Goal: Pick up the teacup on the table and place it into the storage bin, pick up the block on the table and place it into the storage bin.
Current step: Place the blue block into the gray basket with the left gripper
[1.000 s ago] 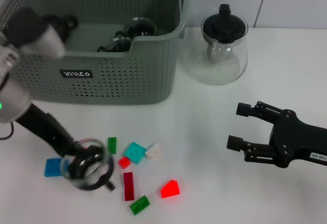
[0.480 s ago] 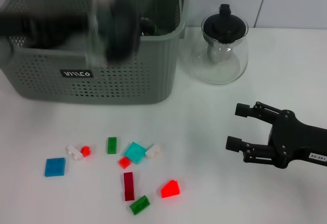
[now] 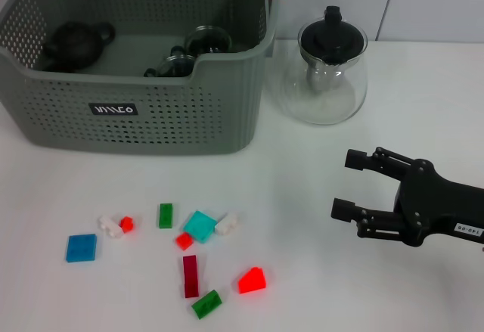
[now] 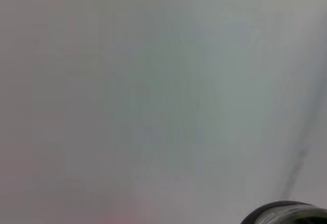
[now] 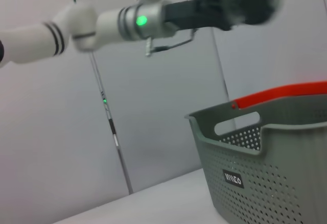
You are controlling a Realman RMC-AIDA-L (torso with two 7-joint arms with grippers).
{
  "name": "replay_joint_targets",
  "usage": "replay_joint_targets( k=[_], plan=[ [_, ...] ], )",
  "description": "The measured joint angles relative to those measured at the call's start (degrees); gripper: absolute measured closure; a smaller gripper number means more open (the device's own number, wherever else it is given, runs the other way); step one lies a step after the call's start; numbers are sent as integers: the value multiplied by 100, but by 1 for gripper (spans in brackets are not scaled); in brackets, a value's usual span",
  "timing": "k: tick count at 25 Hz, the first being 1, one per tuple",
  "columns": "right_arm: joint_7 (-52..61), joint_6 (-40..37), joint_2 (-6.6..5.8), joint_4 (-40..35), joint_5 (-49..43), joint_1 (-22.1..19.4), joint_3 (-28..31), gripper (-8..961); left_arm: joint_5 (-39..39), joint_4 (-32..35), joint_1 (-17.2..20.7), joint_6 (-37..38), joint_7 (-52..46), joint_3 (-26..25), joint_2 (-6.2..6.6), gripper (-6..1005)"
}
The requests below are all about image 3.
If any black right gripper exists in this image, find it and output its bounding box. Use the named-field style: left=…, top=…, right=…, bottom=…
left=330, top=146, right=484, bottom=248

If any glass teacup black sleeve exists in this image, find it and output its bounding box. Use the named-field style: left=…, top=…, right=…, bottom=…
left=169, top=24, right=232, bottom=59
left=143, top=54, right=197, bottom=79

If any grey perforated storage bin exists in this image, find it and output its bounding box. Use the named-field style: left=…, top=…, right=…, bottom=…
left=0, top=0, right=283, bottom=157

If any bright red sloped brick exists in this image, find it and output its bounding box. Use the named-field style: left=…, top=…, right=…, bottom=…
left=237, top=266, right=268, bottom=294

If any white studded brick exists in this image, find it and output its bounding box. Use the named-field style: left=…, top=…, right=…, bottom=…
left=214, top=213, right=240, bottom=237
left=98, top=215, right=126, bottom=238

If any glass teapot black lid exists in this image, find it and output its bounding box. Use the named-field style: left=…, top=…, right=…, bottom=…
left=264, top=5, right=369, bottom=126

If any teal square plate brick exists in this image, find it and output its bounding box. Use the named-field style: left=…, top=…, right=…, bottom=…
left=182, top=209, right=218, bottom=245

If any small red flat brick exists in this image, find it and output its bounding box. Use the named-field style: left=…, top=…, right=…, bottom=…
left=174, top=232, right=194, bottom=251

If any green thick brick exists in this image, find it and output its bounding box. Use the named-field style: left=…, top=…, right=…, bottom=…
left=191, top=289, right=223, bottom=320

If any dark red long brick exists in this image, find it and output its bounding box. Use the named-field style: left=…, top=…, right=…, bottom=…
left=182, top=255, right=200, bottom=299

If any green flat brick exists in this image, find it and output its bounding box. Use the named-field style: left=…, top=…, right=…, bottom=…
left=157, top=203, right=175, bottom=229

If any blue square plate brick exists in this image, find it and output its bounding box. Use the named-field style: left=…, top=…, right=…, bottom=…
left=66, top=233, right=98, bottom=263

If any dark clay teapot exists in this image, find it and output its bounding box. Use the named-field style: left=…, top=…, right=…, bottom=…
left=41, top=20, right=116, bottom=73

